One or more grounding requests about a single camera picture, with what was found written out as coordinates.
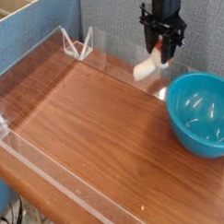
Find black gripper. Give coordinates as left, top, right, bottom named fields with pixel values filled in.
left=140, top=3, right=187, bottom=64

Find white brown toy mushroom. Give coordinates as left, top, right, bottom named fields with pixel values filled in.
left=133, top=40, right=173, bottom=81

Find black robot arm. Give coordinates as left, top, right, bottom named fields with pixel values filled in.
left=140, top=0, right=187, bottom=64

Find blue plastic bowl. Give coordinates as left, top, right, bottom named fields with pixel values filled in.
left=166, top=72, right=224, bottom=159

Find clear acrylic front barrier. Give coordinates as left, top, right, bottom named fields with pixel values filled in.
left=0, top=113, right=146, bottom=224

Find clear acrylic corner bracket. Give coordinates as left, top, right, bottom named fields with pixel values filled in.
left=60, top=26, right=94, bottom=61

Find black floor cables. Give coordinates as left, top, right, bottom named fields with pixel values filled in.
left=0, top=195, right=25, bottom=224

